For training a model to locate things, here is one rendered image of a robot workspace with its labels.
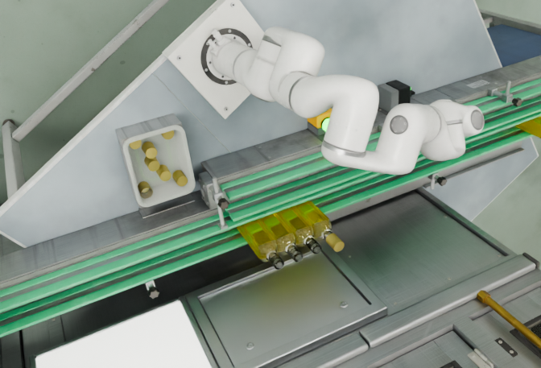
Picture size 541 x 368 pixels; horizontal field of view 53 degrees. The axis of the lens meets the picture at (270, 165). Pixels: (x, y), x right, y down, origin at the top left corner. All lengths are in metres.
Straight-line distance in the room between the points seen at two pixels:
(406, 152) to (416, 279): 0.66
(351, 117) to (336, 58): 0.76
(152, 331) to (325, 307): 0.47
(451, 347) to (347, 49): 0.93
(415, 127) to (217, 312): 0.79
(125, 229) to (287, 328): 0.54
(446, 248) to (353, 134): 0.83
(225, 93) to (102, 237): 0.54
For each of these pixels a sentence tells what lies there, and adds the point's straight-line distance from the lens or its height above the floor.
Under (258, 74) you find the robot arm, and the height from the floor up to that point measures 1.09.
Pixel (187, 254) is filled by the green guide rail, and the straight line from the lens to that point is 1.63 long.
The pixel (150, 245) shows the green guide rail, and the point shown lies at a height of 0.91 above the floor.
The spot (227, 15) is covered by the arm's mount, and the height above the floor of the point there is 0.80.
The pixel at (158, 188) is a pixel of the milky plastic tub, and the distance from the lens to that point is 1.65.
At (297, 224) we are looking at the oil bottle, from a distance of 1.57.
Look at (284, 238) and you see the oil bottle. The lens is 1.53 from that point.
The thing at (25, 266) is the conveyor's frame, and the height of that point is 0.84.
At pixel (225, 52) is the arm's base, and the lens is 1.44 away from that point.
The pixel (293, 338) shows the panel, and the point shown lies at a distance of 1.47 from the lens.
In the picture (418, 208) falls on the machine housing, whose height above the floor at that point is 0.97.
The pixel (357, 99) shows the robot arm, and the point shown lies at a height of 1.40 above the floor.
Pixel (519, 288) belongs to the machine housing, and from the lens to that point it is 1.69.
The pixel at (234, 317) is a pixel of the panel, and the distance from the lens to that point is 1.55.
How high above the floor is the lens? 2.19
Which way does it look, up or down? 53 degrees down
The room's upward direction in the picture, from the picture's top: 135 degrees clockwise
